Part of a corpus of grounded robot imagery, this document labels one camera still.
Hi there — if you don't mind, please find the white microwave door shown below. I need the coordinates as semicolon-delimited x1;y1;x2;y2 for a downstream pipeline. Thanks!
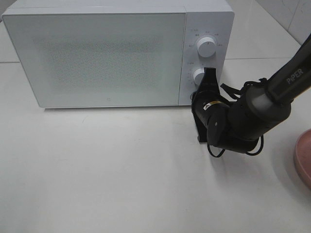
3;13;185;108

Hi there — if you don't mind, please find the pink round plate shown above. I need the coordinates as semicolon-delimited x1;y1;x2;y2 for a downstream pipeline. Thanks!
294;129;311;189

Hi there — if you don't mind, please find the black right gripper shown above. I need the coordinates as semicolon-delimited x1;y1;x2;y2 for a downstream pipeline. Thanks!
191;67;230;144

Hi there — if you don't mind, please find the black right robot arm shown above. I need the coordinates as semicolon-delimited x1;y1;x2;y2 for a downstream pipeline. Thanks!
191;37;311;158

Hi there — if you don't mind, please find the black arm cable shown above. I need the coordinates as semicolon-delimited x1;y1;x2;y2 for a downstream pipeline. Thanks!
207;135;264;158

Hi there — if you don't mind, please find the white microwave oven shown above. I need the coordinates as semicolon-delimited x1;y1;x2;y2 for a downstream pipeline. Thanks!
1;0;236;109

